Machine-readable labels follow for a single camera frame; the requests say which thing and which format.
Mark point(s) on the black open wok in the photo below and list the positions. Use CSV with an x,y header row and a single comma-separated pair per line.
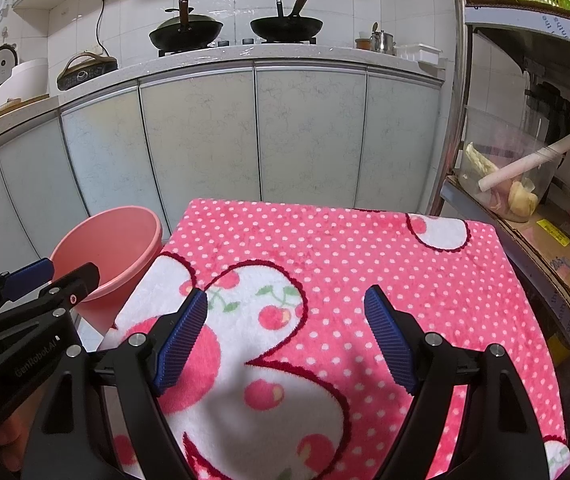
x,y
285,27

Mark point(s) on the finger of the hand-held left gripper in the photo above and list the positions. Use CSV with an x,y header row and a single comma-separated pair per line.
x,y
30,272
77,282

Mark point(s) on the dark electric cooker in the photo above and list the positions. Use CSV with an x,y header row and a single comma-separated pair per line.
x,y
85,75

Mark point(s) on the steel kettle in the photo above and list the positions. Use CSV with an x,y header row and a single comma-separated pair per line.
x,y
382,42

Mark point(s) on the black wok with lid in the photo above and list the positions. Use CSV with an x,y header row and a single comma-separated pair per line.
x,y
185,32

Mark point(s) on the grey kitchen counter cabinet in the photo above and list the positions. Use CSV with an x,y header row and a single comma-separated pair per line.
x,y
205,125

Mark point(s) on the pink plastic basin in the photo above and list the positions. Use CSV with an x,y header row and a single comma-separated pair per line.
x,y
110,250

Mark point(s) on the white plastic box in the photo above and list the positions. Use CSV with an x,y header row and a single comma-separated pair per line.
x,y
415,52

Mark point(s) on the clear plastic container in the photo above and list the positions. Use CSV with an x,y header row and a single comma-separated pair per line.
x,y
485,130

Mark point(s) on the white rolling pin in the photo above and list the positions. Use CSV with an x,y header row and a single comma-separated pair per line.
x,y
530,160

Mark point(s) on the yellow packet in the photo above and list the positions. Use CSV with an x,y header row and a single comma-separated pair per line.
x,y
560,350

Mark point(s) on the person's left hand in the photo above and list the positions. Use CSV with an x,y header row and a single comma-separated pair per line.
x,y
10,440

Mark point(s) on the pink dotted printed blanket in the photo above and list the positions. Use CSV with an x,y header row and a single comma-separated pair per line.
x,y
340,240

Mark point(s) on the small brown cup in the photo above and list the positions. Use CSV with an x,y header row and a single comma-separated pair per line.
x,y
364,44

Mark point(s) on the wooden cutting board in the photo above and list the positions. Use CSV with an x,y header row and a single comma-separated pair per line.
x,y
15,105

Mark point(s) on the white rice cooker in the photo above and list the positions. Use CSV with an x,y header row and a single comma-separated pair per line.
x,y
20,80

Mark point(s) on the gas stove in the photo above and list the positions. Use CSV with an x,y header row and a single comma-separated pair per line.
x,y
235,42

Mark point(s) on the yellow food lump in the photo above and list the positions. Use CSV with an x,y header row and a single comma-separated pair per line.
x,y
522,200

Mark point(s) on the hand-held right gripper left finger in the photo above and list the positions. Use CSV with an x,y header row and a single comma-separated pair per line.
x,y
182,340

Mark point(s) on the pale vegetable piece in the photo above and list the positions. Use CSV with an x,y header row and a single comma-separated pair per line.
x,y
480,160

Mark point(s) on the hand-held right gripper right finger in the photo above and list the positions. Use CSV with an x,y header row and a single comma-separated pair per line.
x,y
390,340

